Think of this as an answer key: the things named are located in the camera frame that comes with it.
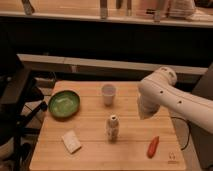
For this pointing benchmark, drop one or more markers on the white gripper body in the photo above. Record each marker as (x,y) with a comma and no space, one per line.
(145,112)

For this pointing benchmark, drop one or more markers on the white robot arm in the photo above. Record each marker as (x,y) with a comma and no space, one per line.
(157,89)

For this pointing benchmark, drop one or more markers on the white plastic bottle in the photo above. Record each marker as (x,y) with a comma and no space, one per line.
(112,128)

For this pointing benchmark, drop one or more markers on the orange carrot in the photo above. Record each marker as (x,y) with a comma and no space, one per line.
(153,147)

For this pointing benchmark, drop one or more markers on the translucent plastic cup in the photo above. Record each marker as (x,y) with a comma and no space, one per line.
(108,93)

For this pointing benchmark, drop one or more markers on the green bowl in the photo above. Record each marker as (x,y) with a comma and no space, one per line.
(64,104)

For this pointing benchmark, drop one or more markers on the white sponge block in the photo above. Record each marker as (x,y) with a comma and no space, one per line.
(71,142)

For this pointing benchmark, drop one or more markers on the black office chair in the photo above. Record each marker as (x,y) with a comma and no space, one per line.
(20,101)

